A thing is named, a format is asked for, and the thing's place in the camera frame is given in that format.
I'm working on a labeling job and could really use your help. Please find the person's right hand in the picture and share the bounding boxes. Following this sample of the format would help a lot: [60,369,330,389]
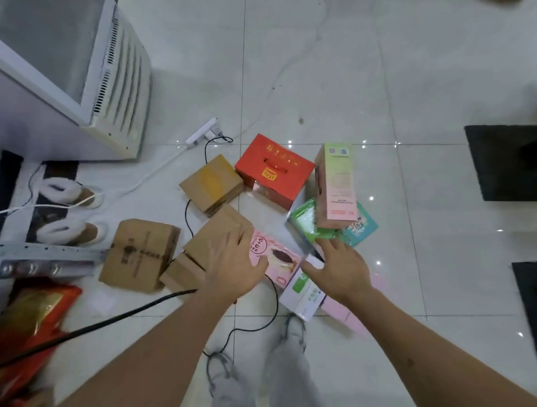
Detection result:
[301,236,373,305]

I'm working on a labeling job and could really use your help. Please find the person's left hand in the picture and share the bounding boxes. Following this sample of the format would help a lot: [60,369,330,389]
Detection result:
[197,226,269,305]

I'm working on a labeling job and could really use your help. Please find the plain brown cardboard box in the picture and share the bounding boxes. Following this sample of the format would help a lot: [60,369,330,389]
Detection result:
[183,204,253,271]

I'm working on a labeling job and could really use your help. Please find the white coconut water box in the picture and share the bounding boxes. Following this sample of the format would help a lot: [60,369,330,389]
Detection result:
[279,253,328,323]

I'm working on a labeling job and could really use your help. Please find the pink green bottle box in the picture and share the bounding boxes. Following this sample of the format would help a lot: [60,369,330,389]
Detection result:
[314,142,358,230]

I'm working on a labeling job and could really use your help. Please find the small yellow-taped cardboard box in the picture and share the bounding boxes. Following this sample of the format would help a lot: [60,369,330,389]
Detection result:
[179,154,245,218]

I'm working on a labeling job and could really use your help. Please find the printed-tape brown parcel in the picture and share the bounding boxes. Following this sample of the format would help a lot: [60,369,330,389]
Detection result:
[98,217,181,293]

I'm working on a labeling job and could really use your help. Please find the red box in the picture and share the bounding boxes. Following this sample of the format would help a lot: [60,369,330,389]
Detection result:
[234,133,315,211]

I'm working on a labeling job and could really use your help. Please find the grey metal shelves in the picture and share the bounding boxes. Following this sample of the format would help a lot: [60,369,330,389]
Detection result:
[0,242,110,280]

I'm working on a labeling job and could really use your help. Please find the person's left forearm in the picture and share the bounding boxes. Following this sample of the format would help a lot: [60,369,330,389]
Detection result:
[58,289,238,407]

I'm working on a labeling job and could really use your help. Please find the person's right forearm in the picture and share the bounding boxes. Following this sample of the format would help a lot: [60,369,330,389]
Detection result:
[342,287,537,407]

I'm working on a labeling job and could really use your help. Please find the person's grey shoe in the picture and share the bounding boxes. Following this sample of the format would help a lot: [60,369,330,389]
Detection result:
[205,351,235,395]
[281,312,307,349]

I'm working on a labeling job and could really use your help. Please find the person's grey trousers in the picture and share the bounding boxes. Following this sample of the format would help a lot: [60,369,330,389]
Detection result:
[209,312,313,407]

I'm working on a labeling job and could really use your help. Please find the teal snack packet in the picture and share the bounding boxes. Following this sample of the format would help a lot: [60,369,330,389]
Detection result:
[337,202,379,248]

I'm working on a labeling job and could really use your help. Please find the kiwi fruit carton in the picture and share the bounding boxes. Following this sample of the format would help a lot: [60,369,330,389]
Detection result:
[287,197,341,248]

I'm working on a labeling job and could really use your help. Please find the white power strip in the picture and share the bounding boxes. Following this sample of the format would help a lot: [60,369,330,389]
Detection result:
[185,117,219,148]

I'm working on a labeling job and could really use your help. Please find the brown fur-lined boot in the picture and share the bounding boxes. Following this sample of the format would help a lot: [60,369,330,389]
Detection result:
[38,177,103,210]
[35,220,108,247]

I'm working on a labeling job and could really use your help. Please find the red yellow snack bag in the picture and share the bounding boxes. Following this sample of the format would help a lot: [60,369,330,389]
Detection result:
[0,285,83,403]

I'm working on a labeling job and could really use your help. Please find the white display fridge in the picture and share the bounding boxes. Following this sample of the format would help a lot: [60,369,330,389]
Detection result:
[0,0,153,162]

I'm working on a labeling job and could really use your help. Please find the dark red snack bag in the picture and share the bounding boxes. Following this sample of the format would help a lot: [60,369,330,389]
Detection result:
[0,331,55,407]

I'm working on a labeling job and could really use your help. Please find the black cable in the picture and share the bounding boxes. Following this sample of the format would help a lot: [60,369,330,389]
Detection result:
[0,135,280,370]

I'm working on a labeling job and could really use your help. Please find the white cable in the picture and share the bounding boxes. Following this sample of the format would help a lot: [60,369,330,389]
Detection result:
[0,144,190,215]

